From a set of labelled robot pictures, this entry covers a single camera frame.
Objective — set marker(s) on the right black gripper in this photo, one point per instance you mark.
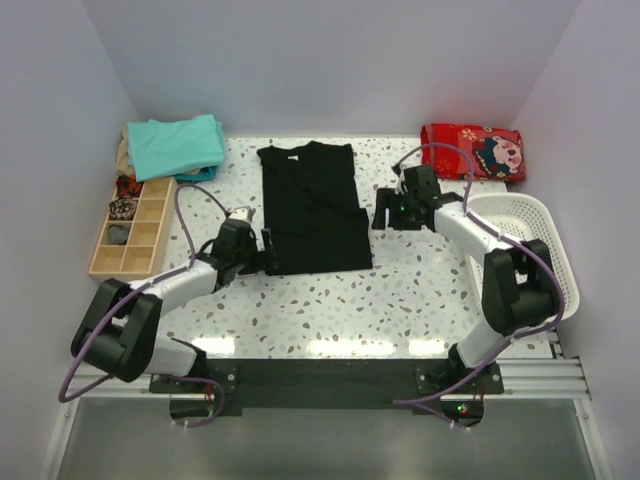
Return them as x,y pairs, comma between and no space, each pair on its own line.
406,217

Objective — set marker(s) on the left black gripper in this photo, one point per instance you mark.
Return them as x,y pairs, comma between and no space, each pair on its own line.
259,263

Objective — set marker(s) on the black t shirt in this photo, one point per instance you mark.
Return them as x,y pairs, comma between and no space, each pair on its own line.
311,208

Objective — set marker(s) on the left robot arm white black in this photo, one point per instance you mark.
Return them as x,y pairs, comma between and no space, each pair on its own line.
119,332

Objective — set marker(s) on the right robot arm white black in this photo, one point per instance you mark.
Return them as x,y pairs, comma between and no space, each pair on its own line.
520,290

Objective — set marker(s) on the red cartoon print cloth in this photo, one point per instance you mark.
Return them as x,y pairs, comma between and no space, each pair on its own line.
497,153

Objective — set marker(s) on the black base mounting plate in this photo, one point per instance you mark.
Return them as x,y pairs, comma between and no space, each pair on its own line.
229,387

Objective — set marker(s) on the wooden compartment organizer box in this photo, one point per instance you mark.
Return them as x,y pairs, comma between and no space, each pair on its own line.
144,252

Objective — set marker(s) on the folded teal t shirt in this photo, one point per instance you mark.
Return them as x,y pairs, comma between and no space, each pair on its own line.
163,149

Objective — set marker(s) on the white perforated plastic basket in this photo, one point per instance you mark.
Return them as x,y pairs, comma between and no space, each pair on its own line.
527,218

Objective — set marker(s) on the grey rolled sock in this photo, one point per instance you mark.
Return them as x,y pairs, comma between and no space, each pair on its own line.
117,234

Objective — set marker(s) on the patterned rolled sock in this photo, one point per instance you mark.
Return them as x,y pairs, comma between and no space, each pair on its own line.
122,209

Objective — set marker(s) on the red black rolled sock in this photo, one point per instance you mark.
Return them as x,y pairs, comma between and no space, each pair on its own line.
128,187

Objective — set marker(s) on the folded beige t shirt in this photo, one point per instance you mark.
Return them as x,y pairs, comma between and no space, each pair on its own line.
122,162

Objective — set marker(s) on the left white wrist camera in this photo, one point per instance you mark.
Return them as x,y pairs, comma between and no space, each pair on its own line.
243,213

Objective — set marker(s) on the aluminium rail frame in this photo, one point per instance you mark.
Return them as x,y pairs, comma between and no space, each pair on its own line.
528,379

